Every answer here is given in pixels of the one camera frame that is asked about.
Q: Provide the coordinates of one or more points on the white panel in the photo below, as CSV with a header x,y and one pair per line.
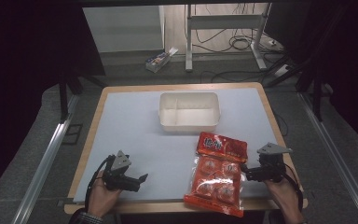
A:
x,y
122,29

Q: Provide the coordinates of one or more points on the white power strip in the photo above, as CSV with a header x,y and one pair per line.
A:
x,y
282,70

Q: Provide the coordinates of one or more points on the white metal stand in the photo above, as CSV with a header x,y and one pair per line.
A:
x,y
223,21

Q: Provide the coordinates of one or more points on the black square floor frame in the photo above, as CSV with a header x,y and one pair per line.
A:
x,y
72,134

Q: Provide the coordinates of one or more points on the white divided plastic container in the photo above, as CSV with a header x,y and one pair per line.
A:
x,y
189,112

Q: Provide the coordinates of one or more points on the red snack packet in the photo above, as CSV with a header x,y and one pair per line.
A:
x,y
219,174

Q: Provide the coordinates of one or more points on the person's right hand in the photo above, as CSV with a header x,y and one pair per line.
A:
x,y
284,196

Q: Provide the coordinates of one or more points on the person's left hand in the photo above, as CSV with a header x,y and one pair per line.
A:
x,y
101,199

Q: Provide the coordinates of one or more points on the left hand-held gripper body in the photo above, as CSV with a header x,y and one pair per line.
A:
x,y
119,161

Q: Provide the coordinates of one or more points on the aluminium rail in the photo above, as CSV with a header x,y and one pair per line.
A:
x,y
42,168
338,155

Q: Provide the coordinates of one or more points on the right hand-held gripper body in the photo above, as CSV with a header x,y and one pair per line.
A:
x,y
272,165

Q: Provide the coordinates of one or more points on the black tripod stand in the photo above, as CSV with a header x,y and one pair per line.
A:
x,y
315,77
70,84

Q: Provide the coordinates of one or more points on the open cardboard box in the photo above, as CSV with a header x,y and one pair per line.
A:
x,y
161,59

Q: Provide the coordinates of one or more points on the pale blue table mat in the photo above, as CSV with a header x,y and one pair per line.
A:
x,y
155,146

